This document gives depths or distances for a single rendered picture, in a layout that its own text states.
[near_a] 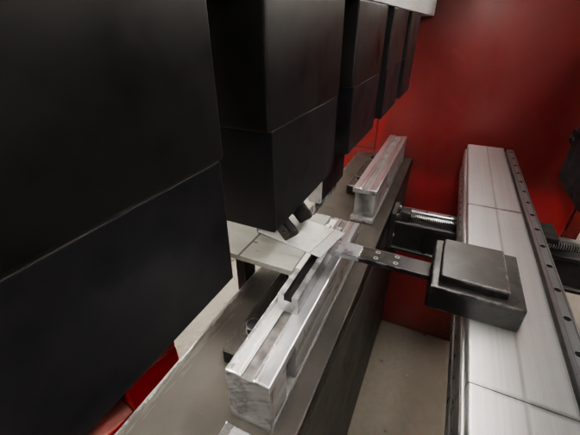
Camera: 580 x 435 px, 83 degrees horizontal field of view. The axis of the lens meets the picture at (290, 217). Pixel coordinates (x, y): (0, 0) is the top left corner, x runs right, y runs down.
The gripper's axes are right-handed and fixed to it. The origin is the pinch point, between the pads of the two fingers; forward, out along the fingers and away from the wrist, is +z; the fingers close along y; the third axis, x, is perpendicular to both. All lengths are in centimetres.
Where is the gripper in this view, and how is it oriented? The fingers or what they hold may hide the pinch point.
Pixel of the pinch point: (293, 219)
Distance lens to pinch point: 57.2
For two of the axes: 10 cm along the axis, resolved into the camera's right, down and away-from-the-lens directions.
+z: 5.9, 7.9, 1.5
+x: -6.9, 4.0, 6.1
